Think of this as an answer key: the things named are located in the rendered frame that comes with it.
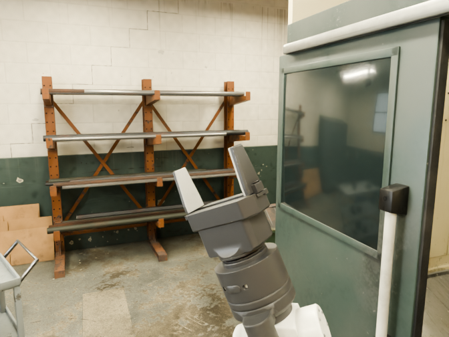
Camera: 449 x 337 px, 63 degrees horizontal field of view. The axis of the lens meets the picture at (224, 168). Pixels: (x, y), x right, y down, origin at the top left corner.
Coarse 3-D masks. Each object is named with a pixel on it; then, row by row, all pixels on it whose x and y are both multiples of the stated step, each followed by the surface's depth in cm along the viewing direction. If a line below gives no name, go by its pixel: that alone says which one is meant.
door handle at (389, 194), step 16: (384, 192) 101; (400, 192) 100; (384, 208) 102; (400, 208) 100; (384, 224) 103; (384, 240) 104; (384, 256) 104; (384, 272) 104; (384, 288) 105; (384, 304) 106; (384, 320) 107; (384, 336) 107
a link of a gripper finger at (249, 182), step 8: (240, 144) 45; (232, 152) 44; (240, 152) 44; (232, 160) 44; (240, 160) 44; (248, 160) 45; (240, 168) 44; (248, 168) 45; (240, 176) 44; (248, 176) 44; (256, 176) 45; (240, 184) 44; (248, 184) 44; (256, 184) 44; (248, 192) 44; (256, 192) 44
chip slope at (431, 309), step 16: (432, 272) 204; (448, 272) 208; (432, 288) 197; (448, 288) 199; (432, 304) 187; (448, 304) 189; (432, 320) 179; (448, 320) 180; (432, 336) 171; (448, 336) 172
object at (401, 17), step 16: (432, 0) 87; (448, 0) 84; (384, 16) 101; (400, 16) 96; (416, 16) 92; (432, 16) 88; (336, 32) 121; (352, 32) 114; (368, 32) 108; (288, 48) 150; (304, 48) 139
